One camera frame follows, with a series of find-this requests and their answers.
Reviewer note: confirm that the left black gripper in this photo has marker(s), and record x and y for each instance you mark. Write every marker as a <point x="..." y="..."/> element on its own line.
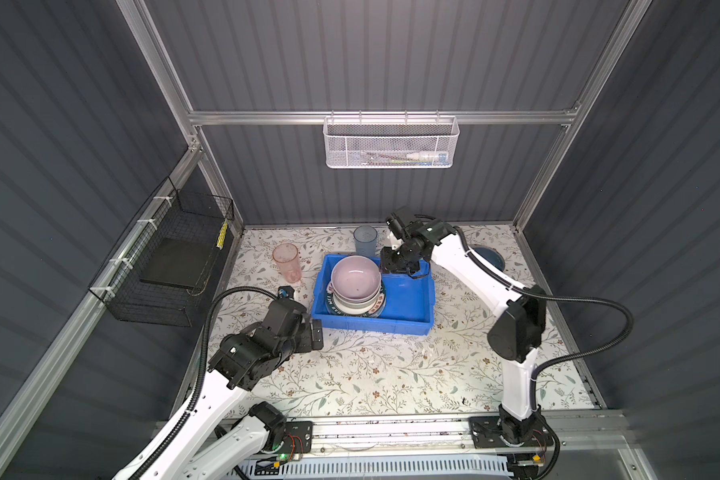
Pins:
<point x="307" y="342"/>

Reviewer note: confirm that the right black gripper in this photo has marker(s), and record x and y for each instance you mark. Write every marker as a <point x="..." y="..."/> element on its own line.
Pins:
<point x="388" y="265"/>

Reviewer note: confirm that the light green bowl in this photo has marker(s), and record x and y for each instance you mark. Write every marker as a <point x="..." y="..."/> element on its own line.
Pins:
<point x="354" y="300"/>

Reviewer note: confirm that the green rimmed white plate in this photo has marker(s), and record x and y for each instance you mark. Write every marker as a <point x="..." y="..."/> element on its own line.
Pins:
<point x="334" y="311"/>

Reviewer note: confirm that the pink ceramic bowl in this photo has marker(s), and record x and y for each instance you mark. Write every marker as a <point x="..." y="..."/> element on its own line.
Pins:
<point x="356" y="277"/>

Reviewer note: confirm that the pink plastic cup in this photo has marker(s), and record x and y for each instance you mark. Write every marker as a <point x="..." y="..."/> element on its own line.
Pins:
<point x="286" y="257"/>

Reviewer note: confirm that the dark blue ceramic bowl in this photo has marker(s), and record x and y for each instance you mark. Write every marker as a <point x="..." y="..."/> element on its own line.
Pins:
<point x="492" y="256"/>

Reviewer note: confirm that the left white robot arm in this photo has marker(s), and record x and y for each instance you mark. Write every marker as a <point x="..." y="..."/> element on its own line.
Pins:
<point x="175" y="452"/>

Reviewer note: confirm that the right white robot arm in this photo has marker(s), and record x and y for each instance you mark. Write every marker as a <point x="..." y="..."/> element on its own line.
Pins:
<point x="520" y="315"/>

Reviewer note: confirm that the blue plastic bin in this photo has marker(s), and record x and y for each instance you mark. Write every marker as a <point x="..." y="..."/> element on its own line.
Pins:
<point x="408" y="309"/>

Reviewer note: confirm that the blue plastic cup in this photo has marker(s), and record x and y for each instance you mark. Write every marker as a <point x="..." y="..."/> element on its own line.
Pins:
<point x="365" y="239"/>

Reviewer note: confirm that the white tube in basket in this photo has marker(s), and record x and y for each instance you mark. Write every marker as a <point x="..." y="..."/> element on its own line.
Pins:
<point x="429" y="157"/>

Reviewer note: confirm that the yellow tag on basket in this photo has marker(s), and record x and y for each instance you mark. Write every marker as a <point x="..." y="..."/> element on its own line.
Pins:
<point x="222" y="235"/>

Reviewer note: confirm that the black pad in basket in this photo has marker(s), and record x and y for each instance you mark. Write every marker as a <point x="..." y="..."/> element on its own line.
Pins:
<point x="176" y="263"/>

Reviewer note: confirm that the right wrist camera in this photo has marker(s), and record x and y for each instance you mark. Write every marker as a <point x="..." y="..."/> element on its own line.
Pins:
<point x="398" y="223"/>

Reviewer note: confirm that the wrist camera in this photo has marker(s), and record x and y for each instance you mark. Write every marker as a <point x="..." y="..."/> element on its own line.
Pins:
<point x="286" y="294"/>
<point x="398" y="223"/>

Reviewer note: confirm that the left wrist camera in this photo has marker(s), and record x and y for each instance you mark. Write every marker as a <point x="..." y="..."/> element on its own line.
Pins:
<point x="286" y="294"/>

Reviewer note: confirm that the white wire mesh basket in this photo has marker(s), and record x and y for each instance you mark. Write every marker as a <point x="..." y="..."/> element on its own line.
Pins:
<point x="382" y="141"/>

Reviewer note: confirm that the black wire basket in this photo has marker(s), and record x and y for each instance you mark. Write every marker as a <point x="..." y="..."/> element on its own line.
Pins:
<point x="180" y="214"/>

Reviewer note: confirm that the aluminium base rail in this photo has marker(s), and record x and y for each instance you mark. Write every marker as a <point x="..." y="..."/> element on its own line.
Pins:
<point x="452" y="441"/>

